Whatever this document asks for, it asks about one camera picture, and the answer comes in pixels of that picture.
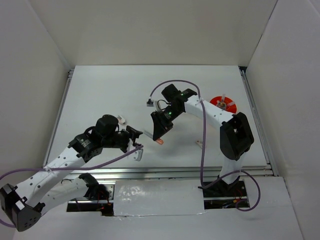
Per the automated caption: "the orange round divided container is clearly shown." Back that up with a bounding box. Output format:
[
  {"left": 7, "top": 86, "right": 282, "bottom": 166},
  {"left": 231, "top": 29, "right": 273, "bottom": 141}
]
[{"left": 210, "top": 95, "right": 237, "bottom": 114}]

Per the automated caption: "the white cover plate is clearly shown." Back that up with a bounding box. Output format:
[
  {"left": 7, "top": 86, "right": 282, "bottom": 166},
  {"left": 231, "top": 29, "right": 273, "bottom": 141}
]
[{"left": 113, "top": 179, "right": 205, "bottom": 217}]

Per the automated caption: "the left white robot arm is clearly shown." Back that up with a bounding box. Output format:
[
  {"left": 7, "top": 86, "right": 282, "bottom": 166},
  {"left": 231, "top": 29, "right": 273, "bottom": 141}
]
[{"left": 0, "top": 114, "right": 143, "bottom": 232}]

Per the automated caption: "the orange grey correction tape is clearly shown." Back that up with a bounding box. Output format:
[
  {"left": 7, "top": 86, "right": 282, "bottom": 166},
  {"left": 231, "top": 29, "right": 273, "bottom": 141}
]
[{"left": 142, "top": 129, "right": 165, "bottom": 146}]

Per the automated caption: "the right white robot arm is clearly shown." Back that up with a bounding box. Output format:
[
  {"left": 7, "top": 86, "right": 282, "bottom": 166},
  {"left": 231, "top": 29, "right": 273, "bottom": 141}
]
[{"left": 150, "top": 84, "right": 254, "bottom": 196}]

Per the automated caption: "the blue gel pen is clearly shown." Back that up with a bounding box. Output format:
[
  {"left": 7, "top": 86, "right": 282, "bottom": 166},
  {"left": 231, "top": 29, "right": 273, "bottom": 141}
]
[{"left": 227, "top": 101, "right": 235, "bottom": 107}]

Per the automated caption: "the pink glue bottle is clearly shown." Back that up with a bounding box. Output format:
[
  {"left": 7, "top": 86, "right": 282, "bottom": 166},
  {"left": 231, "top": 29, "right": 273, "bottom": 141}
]
[{"left": 216, "top": 101, "right": 227, "bottom": 110}]

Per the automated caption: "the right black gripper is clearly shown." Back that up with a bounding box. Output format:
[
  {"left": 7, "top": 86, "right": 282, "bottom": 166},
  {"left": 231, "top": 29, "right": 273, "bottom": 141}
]
[{"left": 151, "top": 105, "right": 183, "bottom": 141}]

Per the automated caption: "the small white red box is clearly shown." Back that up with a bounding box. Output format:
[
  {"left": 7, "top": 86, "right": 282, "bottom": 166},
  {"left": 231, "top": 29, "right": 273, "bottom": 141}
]
[{"left": 196, "top": 140, "right": 203, "bottom": 149}]

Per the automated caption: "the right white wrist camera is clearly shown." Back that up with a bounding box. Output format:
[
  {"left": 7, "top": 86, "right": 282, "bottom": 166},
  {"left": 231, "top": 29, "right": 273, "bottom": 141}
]
[{"left": 146, "top": 97, "right": 161, "bottom": 111}]

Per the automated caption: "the pink white mini stapler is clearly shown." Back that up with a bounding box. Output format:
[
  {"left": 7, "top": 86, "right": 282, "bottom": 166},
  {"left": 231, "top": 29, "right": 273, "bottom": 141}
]
[{"left": 116, "top": 115, "right": 127, "bottom": 126}]

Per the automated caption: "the aluminium frame rail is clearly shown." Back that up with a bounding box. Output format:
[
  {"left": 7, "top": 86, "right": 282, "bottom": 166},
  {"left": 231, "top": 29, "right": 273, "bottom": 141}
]
[{"left": 44, "top": 65, "right": 274, "bottom": 179}]

